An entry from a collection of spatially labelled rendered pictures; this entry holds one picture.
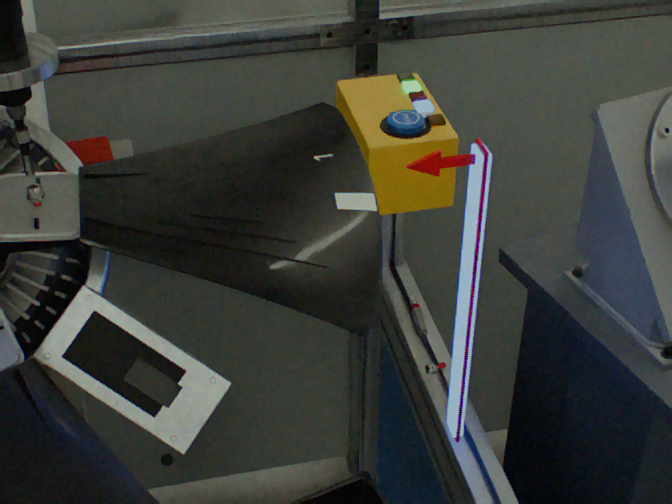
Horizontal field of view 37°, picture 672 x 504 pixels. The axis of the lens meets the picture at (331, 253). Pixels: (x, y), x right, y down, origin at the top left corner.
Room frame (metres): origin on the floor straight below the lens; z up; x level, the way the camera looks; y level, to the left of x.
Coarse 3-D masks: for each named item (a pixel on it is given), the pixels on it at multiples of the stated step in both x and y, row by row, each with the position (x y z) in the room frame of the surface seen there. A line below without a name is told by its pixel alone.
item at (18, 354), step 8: (0, 312) 0.59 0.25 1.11; (0, 320) 0.58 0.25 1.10; (8, 328) 0.58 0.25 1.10; (0, 336) 0.57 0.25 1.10; (8, 336) 0.57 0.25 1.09; (0, 344) 0.56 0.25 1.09; (8, 344) 0.57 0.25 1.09; (16, 344) 0.57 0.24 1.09; (0, 352) 0.56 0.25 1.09; (8, 352) 0.56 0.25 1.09; (16, 352) 0.57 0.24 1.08; (0, 360) 0.55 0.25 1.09; (8, 360) 0.56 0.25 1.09; (16, 360) 0.56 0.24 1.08; (0, 368) 0.55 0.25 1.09
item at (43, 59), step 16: (32, 32) 0.65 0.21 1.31; (32, 48) 0.62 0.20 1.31; (48, 48) 0.62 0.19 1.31; (0, 64) 0.60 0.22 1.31; (16, 64) 0.60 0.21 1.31; (32, 64) 0.60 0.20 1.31; (48, 64) 0.60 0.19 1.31; (0, 80) 0.58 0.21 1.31; (16, 80) 0.59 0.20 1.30; (32, 80) 0.59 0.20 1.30
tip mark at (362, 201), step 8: (336, 200) 0.65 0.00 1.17; (344, 200) 0.65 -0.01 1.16; (352, 200) 0.65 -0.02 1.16; (360, 200) 0.66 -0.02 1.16; (368, 200) 0.66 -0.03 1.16; (344, 208) 0.65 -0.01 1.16; (352, 208) 0.65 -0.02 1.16; (360, 208) 0.65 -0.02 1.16; (368, 208) 0.65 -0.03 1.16; (376, 208) 0.65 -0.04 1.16
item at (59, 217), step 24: (0, 192) 0.63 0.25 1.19; (24, 192) 0.63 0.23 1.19; (48, 192) 0.63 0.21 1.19; (72, 192) 0.64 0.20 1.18; (0, 216) 0.60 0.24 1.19; (24, 216) 0.60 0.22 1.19; (48, 216) 0.60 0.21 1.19; (72, 216) 0.60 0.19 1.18; (0, 240) 0.57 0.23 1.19; (24, 240) 0.57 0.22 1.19; (48, 240) 0.58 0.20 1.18
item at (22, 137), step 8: (16, 120) 0.61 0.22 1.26; (16, 128) 0.61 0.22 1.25; (24, 128) 0.62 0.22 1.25; (16, 136) 0.61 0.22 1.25; (24, 136) 0.61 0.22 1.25; (24, 144) 0.61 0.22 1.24; (24, 152) 0.61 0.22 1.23; (24, 160) 0.61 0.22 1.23; (24, 168) 0.62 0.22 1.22; (32, 168) 0.62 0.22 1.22; (32, 176) 0.61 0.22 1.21
